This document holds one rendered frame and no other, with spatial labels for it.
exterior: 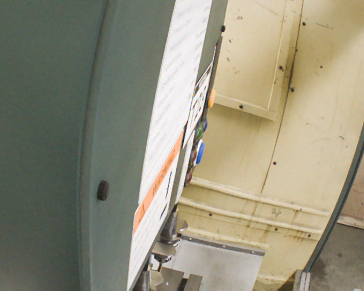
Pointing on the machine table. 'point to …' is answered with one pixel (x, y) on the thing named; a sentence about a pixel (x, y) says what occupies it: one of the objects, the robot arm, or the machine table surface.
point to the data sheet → (175, 84)
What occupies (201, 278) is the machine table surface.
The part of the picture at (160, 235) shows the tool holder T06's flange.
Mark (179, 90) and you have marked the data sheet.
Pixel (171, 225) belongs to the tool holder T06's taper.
